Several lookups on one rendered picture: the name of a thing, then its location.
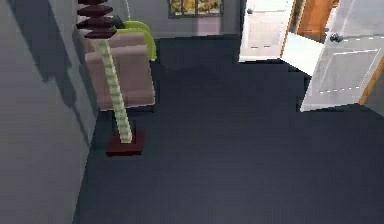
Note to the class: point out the framed yellow green picture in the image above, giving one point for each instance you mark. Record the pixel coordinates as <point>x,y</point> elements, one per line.
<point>195,7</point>

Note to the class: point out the dark red floor lamp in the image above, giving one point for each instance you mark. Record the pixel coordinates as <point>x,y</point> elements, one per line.
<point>115,86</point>

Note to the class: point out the white panelled room door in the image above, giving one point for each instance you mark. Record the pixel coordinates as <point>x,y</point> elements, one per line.
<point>265,30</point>

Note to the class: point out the lime green cushion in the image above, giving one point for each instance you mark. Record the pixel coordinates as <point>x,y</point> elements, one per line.
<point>146,35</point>

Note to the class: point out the pink beige armchair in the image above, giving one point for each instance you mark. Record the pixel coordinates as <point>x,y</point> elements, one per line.
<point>133,73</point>

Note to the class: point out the brown wooden door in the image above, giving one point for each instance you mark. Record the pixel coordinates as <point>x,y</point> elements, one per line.
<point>313,18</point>

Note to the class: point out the grey white room door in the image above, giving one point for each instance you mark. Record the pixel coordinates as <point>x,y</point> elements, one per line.
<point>346,70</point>

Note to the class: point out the dark round door knob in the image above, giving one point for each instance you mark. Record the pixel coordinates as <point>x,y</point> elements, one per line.
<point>335,37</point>

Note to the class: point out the small dark door knob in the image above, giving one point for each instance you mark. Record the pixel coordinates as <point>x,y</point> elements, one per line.
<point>249,11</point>

